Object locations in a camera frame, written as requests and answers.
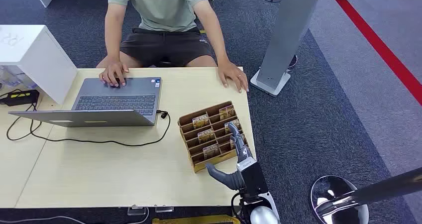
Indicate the person's right hand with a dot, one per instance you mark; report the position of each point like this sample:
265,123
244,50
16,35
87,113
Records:
113,72

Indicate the person's left hand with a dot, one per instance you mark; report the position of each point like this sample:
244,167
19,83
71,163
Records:
232,74

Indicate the person's right forearm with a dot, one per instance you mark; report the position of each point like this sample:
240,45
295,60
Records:
114,41

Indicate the person's left forearm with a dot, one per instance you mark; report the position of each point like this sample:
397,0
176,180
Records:
216,41

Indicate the person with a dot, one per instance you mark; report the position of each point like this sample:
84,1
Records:
161,5

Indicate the brown cardboard card holder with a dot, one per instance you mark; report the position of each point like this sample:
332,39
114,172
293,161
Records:
194,160

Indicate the grey open laptop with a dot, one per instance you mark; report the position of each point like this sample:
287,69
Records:
132,90

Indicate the black round base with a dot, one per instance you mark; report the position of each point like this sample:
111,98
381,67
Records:
293,61

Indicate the grey kiosk stand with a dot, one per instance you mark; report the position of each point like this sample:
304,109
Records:
290,28

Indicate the white cabinet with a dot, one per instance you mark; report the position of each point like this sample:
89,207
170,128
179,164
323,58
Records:
36,54

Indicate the black power adapter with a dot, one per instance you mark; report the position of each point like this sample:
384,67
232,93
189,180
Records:
19,98

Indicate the clear plastic container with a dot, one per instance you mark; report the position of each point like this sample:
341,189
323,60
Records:
13,77

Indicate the metal table clamp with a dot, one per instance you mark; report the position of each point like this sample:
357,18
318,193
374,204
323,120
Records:
137,211
164,209

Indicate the red floor tape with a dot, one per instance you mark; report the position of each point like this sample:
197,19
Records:
379,46

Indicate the yellow strip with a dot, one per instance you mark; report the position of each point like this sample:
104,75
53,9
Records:
197,220

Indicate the black bracket wrist camera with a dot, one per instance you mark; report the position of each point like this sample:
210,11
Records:
254,179

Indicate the chrome pedestal stand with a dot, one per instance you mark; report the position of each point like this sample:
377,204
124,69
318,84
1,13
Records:
339,199

